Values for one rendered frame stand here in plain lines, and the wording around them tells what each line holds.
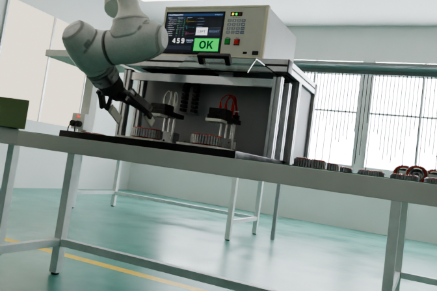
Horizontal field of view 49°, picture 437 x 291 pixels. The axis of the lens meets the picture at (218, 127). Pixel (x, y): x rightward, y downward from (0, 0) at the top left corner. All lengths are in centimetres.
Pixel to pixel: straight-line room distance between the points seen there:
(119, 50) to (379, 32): 715
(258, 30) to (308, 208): 646
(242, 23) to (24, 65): 580
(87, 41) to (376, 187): 84
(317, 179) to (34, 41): 657
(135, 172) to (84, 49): 814
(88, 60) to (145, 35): 19
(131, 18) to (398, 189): 81
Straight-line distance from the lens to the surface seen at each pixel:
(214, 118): 163
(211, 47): 181
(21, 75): 733
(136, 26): 132
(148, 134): 167
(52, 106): 778
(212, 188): 864
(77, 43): 137
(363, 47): 824
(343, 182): 119
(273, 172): 124
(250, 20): 178
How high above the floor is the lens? 73
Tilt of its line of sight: 4 degrees up
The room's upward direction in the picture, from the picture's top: 8 degrees clockwise
